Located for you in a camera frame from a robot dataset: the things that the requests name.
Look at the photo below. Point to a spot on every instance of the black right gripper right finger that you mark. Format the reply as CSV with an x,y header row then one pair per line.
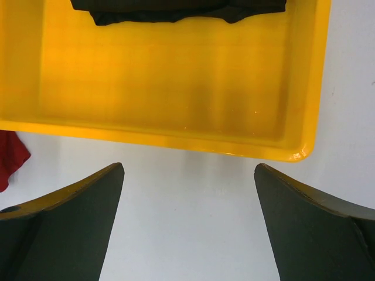
x,y
314,235

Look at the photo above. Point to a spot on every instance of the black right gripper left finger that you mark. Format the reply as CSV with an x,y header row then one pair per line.
x,y
63,235

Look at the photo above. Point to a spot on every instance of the red t shirt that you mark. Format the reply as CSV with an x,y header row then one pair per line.
x,y
13,155

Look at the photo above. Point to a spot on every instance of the yellow plastic tray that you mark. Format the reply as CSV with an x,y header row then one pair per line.
x,y
246,89

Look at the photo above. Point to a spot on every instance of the rolled black t shirt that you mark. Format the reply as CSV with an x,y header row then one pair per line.
x,y
108,12

